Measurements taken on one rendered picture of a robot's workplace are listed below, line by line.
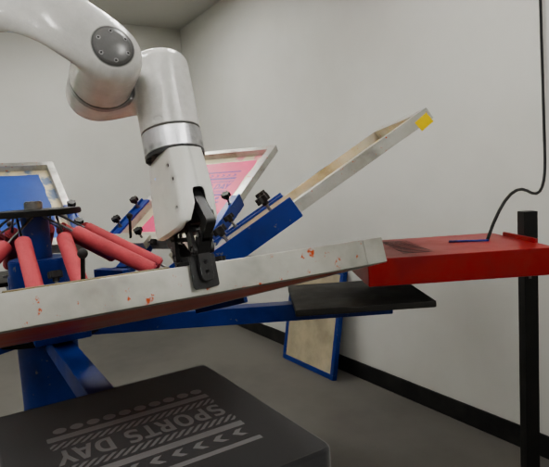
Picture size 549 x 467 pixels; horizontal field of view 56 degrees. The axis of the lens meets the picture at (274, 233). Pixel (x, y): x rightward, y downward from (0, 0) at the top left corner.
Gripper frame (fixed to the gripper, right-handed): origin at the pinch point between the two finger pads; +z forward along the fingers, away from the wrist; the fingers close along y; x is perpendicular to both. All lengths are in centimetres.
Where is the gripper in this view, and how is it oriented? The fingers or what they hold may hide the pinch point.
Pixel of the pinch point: (197, 274)
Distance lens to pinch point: 64.7
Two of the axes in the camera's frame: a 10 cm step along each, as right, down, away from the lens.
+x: 8.5, -1.0, 5.2
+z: 2.0, 9.7, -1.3
